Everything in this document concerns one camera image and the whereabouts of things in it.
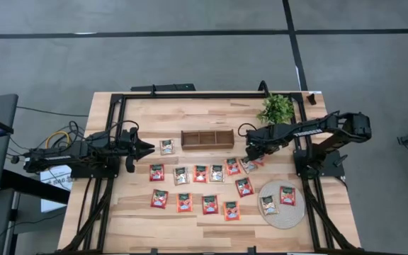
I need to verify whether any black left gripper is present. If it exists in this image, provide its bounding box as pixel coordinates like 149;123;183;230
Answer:
118;125;155;174

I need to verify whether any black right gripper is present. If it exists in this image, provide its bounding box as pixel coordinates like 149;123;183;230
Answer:
245;127;276;164

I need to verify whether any beige tea bag sachet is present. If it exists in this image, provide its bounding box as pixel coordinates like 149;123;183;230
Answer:
173;166;191;186
159;138;176;156
209;164;226;183
239;158;259;174
259;195;280;216

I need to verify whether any wooden three-compartment tea organizer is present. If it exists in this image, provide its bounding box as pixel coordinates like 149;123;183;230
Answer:
180;128;235;151

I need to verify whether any green plant in white pot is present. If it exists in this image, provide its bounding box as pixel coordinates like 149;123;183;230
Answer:
256;93;296;125

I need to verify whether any black power strip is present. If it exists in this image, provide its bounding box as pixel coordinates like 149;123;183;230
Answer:
130;83;197;92

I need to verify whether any round woven beige placemat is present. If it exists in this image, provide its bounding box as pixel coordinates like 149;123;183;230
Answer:
257;179;307;230

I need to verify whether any white printed paper sheet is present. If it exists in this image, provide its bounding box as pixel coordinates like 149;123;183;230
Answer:
40;164;74;213

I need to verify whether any black crossbar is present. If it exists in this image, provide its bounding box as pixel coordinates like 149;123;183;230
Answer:
0;169;71;205

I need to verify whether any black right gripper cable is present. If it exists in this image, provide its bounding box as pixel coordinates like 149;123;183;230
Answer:
237;123;259;138

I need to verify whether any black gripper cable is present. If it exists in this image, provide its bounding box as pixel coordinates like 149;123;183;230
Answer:
106;120;140;142
237;123;259;138

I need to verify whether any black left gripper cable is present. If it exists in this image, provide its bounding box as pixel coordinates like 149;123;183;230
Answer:
106;120;140;142

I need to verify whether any black curved bracket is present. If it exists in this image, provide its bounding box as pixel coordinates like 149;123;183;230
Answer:
257;80;271;96

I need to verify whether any black aluminium table frame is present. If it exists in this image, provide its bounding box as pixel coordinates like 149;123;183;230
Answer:
60;90;363;255

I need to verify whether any yellow cable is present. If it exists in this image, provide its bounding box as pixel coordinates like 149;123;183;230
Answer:
45;130;71;149

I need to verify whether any thin black floor cable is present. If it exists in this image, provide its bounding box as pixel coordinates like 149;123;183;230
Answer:
16;105;90;118

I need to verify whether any black cable tangle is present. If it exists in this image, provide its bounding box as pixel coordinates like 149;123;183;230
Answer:
7;120;88;167

